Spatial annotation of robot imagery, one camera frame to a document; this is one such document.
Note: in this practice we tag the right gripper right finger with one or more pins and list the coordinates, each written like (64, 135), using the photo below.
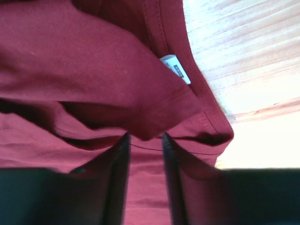
(200, 194)

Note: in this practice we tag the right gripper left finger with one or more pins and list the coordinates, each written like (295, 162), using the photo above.
(93, 194)

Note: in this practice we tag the dark red t shirt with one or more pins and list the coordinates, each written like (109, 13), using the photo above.
(75, 75)

